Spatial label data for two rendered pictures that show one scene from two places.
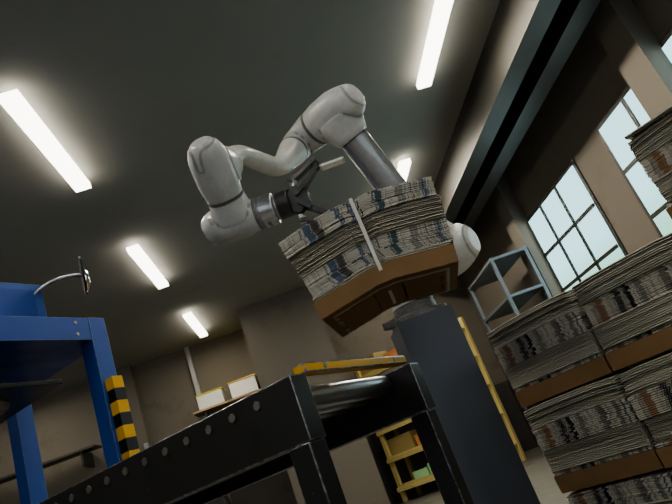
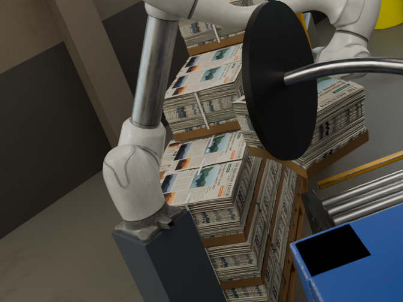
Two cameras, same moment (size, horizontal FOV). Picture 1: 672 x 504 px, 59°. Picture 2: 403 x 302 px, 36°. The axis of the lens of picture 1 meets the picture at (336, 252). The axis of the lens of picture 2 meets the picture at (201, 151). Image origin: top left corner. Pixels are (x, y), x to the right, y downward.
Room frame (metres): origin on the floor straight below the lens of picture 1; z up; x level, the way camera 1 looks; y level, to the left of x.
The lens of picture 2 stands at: (2.68, 1.55, 1.98)
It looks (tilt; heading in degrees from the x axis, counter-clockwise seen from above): 24 degrees down; 244
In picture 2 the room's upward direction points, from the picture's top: 21 degrees counter-clockwise
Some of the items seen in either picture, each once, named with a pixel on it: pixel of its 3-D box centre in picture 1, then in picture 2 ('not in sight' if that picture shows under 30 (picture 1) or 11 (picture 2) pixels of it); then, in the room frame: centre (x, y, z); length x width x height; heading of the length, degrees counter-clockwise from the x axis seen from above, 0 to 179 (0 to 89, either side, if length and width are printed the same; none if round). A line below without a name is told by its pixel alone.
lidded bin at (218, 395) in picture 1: (212, 400); not in sight; (9.19, 2.61, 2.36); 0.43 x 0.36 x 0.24; 98
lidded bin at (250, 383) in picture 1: (245, 387); not in sight; (9.26, 2.09, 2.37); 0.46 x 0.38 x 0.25; 98
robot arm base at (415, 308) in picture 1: (411, 315); (150, 216); (2.10, -0.17, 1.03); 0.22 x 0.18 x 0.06; 98
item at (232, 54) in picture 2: not in sight; (214, 58); (1.10, -1.13, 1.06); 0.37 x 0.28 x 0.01; 131
